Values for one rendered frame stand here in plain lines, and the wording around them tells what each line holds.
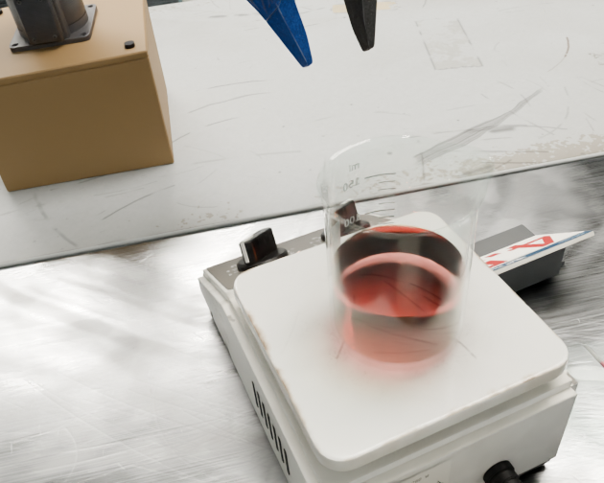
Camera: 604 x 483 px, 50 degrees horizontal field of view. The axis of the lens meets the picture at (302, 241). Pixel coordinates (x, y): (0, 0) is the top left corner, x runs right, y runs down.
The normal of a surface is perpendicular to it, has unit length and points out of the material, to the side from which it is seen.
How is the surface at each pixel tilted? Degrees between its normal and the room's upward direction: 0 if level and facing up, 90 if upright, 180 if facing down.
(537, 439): 90
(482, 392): 0
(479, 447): 90
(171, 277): 0
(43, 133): 90
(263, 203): 0
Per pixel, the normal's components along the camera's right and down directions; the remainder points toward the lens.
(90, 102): 0.20, 0.63
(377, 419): -0.07, -0.75
